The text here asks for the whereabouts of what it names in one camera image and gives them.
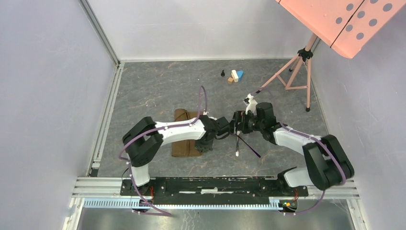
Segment cream toy brick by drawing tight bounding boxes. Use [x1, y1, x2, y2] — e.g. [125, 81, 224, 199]
[231, 70, 239, 82]

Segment purple spoon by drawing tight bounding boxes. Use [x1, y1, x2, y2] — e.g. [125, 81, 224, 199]
[239, 135, 261, 158]

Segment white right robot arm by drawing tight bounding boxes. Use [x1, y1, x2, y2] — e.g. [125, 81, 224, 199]
[230, 103, 355, 196]

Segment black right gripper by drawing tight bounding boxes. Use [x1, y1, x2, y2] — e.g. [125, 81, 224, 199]
[228, 111, 264, 135]

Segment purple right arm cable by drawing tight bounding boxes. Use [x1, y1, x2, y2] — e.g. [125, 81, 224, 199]
[252, 87, 348, 217]

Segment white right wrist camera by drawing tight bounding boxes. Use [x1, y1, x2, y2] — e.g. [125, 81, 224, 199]
[243, 94, 258, 115]

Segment pink tripod stand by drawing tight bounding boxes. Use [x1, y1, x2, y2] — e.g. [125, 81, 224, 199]
[255, 33, 318, 112]

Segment silver fork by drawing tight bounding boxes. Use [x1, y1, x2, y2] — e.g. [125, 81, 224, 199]
[236, 132, 239, 157]

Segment pink perforated stand board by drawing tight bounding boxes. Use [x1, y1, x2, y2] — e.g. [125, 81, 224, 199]
[278, 0, 406, 59]

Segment blue wooden triangle block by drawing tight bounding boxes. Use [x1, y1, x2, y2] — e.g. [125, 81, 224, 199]
[237, 70, 244, 80]

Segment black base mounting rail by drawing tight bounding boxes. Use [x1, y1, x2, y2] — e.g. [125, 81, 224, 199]
[120, 176, 309, 205]

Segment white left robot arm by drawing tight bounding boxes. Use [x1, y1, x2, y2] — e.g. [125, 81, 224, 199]
[122, 115, 230, 195]

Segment small tan wooden cube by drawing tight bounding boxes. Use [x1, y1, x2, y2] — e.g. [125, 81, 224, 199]
[227, 77, 234, 84]

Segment brown cloth napkin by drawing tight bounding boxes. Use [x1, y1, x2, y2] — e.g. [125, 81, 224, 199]
[171, 108, 202, 157]

